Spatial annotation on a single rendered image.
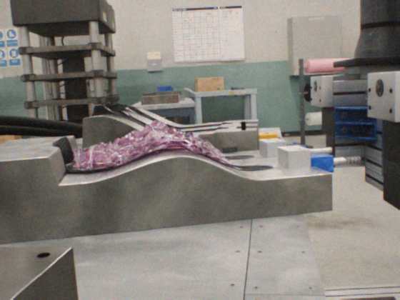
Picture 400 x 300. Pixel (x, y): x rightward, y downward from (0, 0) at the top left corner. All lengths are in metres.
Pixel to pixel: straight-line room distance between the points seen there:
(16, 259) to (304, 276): 0.26
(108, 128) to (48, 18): 4.09
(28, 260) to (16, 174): 0.27
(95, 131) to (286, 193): 0.50
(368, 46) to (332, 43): 6.19
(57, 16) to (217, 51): 3.26
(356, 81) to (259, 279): 0.98
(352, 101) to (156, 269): 0.98
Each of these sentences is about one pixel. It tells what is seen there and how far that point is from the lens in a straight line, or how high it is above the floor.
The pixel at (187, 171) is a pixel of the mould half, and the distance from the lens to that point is 0.59.
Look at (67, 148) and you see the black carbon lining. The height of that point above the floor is 0.90.
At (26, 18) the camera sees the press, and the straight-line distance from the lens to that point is 5.09.
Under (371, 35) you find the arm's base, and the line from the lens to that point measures 1.40.
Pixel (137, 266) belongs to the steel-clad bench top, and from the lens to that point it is 0.50.
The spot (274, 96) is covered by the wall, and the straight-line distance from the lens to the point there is 7.63.
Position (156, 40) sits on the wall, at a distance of 7.49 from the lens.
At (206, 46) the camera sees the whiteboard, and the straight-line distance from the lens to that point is 7.48.
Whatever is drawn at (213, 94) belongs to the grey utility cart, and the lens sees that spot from 6.78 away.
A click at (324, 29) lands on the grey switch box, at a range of 7.56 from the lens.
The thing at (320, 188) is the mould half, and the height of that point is 0.83.
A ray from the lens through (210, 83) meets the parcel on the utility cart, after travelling 6.88.
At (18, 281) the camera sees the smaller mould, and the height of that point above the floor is 0.87.
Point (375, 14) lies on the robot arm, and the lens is 1.40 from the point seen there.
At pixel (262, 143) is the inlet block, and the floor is 0.88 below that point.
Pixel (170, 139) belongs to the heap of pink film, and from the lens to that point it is 0.64.
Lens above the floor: 0.99
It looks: 9 degrees down
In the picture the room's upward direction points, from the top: 3 degrees counter-clockwise
